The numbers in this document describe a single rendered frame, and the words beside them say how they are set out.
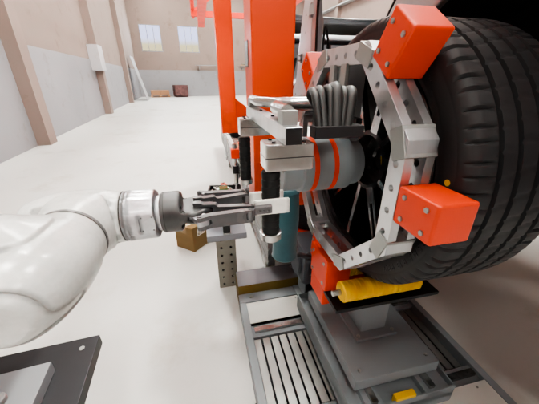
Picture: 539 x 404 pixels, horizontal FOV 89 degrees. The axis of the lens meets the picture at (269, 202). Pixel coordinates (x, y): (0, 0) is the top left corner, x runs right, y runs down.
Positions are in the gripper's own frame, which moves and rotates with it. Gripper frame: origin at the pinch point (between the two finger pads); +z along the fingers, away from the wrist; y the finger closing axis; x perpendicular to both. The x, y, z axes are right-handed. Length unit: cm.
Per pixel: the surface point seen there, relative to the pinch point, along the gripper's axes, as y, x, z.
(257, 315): -42, -75, 4
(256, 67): -60, 26, 9
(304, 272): -40, -53, 24
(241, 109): -254, -7, 29
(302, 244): -45, -43, 25
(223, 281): -73, -79, -9
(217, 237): -53, -39, -10
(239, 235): -53, -39, -1
